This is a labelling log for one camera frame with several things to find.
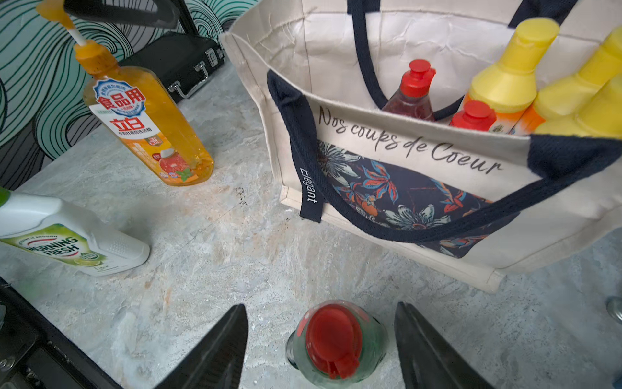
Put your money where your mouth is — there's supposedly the dark green bottle red cap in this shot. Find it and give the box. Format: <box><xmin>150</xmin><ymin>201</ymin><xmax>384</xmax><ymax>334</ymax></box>
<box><xmin>286</xmin><ymin>300</ymin><xmax>389</xmax><ymax>388</ymax></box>

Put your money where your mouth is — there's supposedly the silver metal bolt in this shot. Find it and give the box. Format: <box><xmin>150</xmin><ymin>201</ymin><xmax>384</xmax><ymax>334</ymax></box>
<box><xmin>606</xmin><ymin>297</ymin><xmax>622</xmax><ymax>324</ymax></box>

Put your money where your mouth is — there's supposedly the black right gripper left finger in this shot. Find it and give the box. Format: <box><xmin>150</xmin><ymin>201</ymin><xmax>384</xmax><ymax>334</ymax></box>
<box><xmin>157</xmin><ymin>304</ymin><xmax>249</xmax><ymax>389</ymax></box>

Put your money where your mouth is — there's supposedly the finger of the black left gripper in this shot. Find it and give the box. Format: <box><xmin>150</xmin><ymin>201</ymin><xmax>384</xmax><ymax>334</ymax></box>
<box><xmin>63</xmin><ymin>0</ymin><xmax>180</xmax><ymax>29</ymax></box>

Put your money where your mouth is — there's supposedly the cream canvas shopping bag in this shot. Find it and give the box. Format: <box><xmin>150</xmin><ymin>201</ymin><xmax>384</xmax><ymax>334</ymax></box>
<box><xmin>220</xmin><ymin>1</ymin><xmax>621</xmax><ymax>292</ymax></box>

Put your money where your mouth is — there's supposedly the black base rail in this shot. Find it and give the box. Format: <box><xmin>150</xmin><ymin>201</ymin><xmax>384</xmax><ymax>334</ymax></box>
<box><xmin>1</xmin><ymin>280</ymin><xmax>120</xmax><ymax>389</ymax></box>

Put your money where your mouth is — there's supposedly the black hard carrying case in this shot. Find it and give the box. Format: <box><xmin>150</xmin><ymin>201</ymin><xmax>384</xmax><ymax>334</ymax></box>
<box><xmin>120</xmin><ymin>32</ymin><xmax>225</xmax><ymax>103</ymax></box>

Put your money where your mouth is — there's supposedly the orange bottle yellow cap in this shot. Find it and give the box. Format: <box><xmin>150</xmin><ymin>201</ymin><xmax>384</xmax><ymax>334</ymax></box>
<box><xmin>463</xmin><ymin>17</ymin><xmax>560</xmax><ymax>134</ymax></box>
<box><xmin>534</xmin><ymin>74</ymin><xmax>622</xmax><ymax>140</ymax></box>
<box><xmin>510</xmin><ymin>26</ymin><xmax>621</xmax><ymax>136</ymax></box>

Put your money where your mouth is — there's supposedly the large orange soap bottle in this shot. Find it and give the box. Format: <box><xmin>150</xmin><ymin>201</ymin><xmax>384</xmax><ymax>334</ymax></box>
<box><xmin>36</xmin><ymin>1</ymin><xmax>214</xmax><ymax>186</ymax></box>

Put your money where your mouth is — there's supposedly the yellow-green soap bottle red cap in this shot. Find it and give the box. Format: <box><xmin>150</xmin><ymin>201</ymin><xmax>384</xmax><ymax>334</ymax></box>
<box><xmin>450</xmin><ymin>100</ymin><xmax>497</xmax><ymax>131</ymax></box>

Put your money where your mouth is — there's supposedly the white bottle green cap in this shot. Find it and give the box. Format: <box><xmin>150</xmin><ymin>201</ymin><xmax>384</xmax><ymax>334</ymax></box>
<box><xmin>1</xmin><ymin>188</ymin><xmax>151</xmax><ymax>277</ymax></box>

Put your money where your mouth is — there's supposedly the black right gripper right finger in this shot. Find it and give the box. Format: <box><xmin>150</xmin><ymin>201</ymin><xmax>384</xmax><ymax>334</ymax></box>
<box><xmin>395</xmin><ymin>301</ymin><xmax>492</xmax><ymax>389</ymax></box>

